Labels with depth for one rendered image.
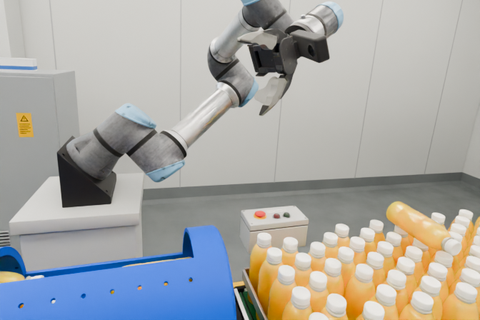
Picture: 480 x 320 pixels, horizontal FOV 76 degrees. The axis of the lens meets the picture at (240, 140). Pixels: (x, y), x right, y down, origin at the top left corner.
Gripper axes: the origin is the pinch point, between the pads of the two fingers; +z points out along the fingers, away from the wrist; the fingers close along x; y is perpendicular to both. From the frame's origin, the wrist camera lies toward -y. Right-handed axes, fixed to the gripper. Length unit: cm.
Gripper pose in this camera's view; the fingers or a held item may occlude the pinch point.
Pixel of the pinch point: (252, 81)
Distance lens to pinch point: 56.1
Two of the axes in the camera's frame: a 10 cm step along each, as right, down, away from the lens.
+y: -7.3, -1.7, 6.6
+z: -6.2, 5.6, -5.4
